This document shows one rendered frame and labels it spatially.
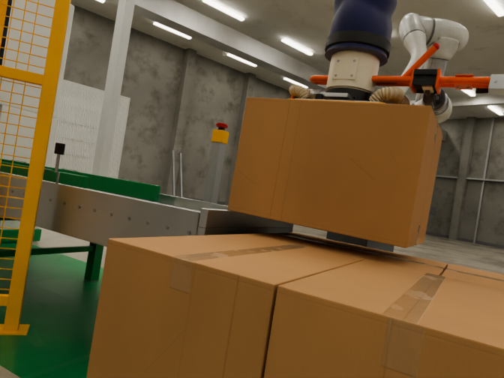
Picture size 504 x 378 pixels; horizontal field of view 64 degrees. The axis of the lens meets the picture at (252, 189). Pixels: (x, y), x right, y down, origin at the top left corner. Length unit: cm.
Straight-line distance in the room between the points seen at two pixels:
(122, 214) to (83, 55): 1176
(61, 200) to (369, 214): 119
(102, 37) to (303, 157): 1237
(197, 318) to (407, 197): 70
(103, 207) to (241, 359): 101
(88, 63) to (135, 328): 1248
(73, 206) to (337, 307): 129
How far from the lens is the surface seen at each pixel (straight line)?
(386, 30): 154
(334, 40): 151
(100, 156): 467
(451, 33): 222
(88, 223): 167
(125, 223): 152
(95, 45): 1336
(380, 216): 122
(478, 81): 144
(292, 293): 67
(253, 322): 71
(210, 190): 229
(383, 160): 123
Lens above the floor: 69
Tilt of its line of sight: level
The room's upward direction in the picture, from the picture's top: 9 degrees clockwise
